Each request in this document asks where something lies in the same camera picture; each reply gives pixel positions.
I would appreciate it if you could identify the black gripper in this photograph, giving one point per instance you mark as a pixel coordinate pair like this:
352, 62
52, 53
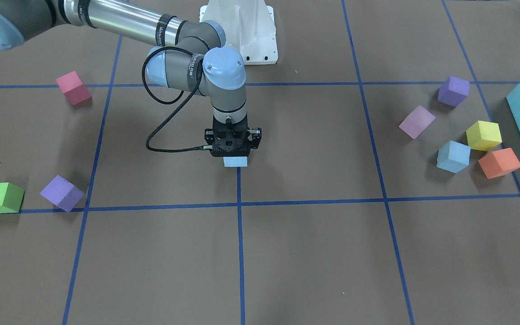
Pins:
255, 137

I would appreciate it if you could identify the light blue block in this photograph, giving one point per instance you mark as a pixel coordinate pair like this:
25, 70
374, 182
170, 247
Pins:
453, 157
235, 162

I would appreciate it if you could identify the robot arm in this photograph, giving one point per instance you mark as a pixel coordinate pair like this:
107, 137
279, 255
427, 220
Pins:
186, 56

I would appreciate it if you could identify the magenta block lone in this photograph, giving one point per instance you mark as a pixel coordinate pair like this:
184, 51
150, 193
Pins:
73, 88

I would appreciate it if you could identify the purple block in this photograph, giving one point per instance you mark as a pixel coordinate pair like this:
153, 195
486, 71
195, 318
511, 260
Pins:
453, 91
62, 193

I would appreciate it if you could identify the light pink block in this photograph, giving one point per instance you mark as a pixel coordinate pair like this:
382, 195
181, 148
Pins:
417, 121

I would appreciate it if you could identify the green block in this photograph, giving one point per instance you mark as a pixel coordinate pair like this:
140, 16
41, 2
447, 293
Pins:
11, 198

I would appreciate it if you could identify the yellow block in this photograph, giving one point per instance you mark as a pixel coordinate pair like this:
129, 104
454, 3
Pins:
483, 135

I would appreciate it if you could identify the orange block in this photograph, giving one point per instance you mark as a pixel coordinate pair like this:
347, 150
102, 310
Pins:
499, 163

